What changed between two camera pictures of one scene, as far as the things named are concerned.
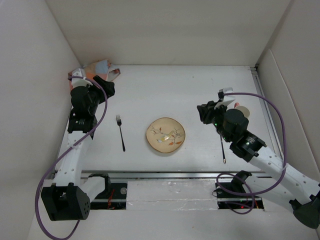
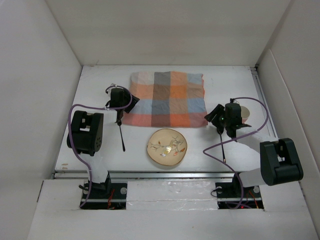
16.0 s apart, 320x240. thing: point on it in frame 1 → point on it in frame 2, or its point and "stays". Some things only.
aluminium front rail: x=135 y=174 stays
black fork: x=119 y=122 stays
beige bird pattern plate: x=165 y=134 → x=167 y=146
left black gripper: x=107 y=87 → x=134 y=101
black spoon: x=223 y=155 stays
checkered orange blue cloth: x=103 y=68 → x=167 y=99
